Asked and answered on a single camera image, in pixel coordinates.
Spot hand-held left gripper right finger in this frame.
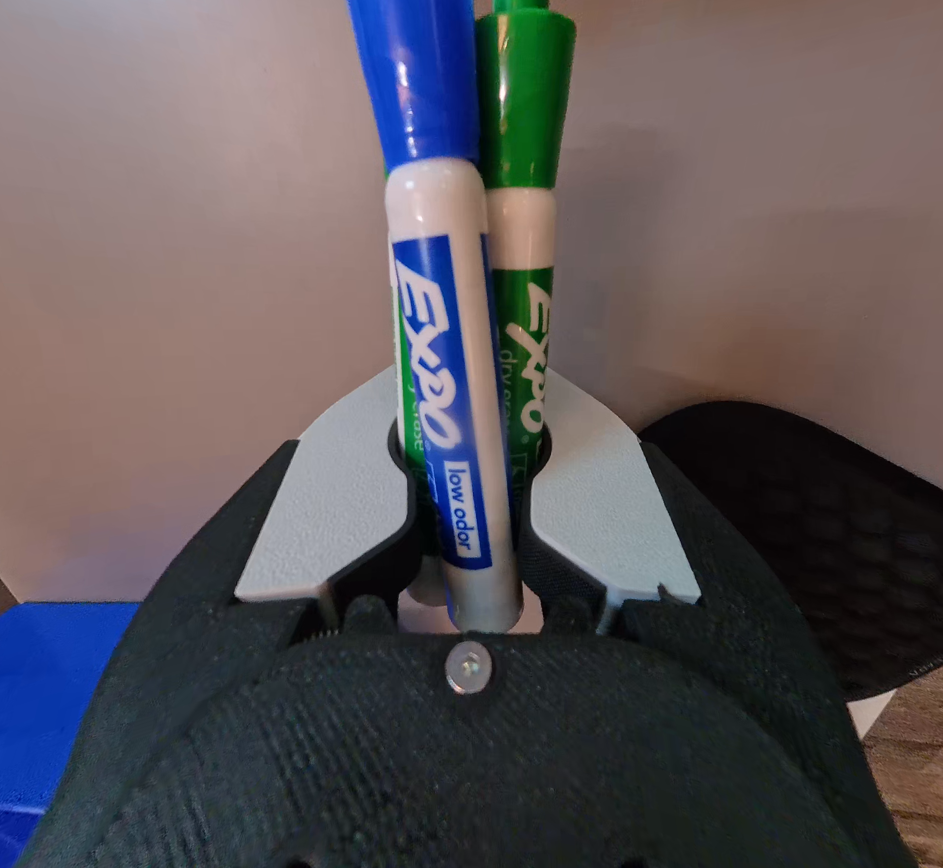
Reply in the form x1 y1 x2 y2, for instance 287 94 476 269
516 369 702 607

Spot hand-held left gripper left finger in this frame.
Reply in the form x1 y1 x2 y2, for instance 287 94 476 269
233 371 424 615

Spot green dry-erase marker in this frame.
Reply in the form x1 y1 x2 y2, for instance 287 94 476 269
472 0 579 512
382 160 446 605

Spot blue plastic bin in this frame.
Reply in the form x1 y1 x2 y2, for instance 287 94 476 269
0 600 153 868

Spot blue dry-erase marker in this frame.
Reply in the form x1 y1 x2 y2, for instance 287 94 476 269
345 0 527 635

